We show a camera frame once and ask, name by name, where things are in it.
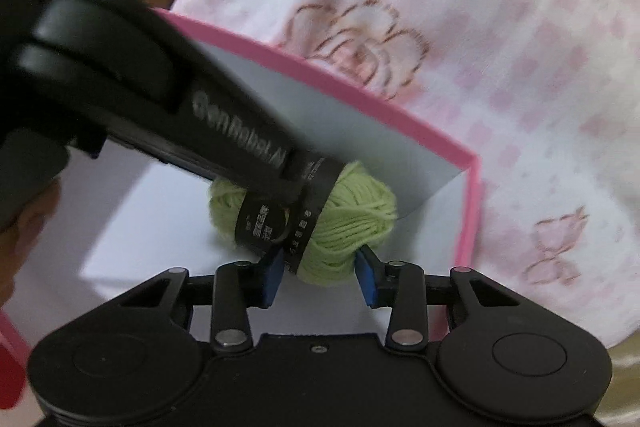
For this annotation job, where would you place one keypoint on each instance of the green yarn ball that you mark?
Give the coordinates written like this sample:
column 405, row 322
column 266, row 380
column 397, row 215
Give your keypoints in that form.
column 320, row 236

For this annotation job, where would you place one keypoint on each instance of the person left hand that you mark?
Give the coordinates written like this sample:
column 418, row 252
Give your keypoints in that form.
column 18, row 240

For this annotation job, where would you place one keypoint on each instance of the gold satin curtain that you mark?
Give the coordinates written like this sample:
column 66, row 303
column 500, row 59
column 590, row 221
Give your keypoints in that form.
column 621, row 403

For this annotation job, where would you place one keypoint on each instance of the pink checkered pillow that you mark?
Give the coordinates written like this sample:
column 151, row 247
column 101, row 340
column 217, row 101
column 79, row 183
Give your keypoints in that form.
column 546, row 92

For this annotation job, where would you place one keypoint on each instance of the pink cardboard box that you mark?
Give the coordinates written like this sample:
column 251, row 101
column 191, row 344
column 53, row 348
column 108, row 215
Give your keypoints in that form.
column 154, row 357

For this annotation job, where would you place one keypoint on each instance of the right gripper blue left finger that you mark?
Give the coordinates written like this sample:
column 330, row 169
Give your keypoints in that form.
column 270, row 270

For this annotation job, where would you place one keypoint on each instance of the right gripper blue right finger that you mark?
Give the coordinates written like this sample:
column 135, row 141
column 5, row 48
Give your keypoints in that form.
column 369, row 271

